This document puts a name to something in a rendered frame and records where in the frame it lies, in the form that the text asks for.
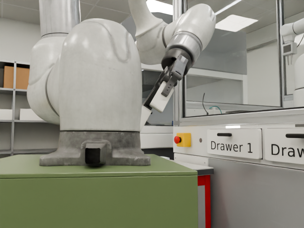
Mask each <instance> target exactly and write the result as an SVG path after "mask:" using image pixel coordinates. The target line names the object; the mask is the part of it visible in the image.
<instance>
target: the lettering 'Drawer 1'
mask: <svg viewBox="0 0 304 228"><path fill-rule="evenodd" d="M212 142H214V141H211V149H215V148H216V143H215V142H214V143H215V148H212ZM248 144H249V147H250V151H249V152H248V153H252V152H251V143H248ZM221 145H223V146H221V147H223V149H221V148H220V149H221V150H224V144H221ZM235 145H236V144H235ZM235 145H234V146H235ZM234 146H233V150H234V149H235V148H238V146H237V145H236V146H237V147H234ZM239 146H240V152H241V146H243V145H239ZM228 147H229V150H230V151H231V148H232V144H231V148H230V145H229V144H228ZM228 147H227V144H226V149H227V151H228ZM234 151H235V150H234ZM235 152H238V150H237V151H235Z"/></svg>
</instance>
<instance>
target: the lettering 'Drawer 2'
mask: <svg viewBox="0 0 304 228"><path fill-rule="evenodd" d="M273 145H275V146H277V147H278V153H277V154H273ZM284 149H286V147H285V148H283V147H282V155H283V156H284V153H283V150H284ZM288 149H292V150H293V151H289V152H288V156H290V157H292V156H293V157H295V150H294V149H293V148H291V147H290V148H288ZM297 150H298V154H299V157H301V156H302V152H303V153H304V149H303V148H302V150H301V154H300V152H299V149H297ZM279 152H280V148H279V146H278V145H276V144H271V154H272V155H278V154H279ZM290 152H293V155H292V156H291V155H289V153H290Z"/></svg>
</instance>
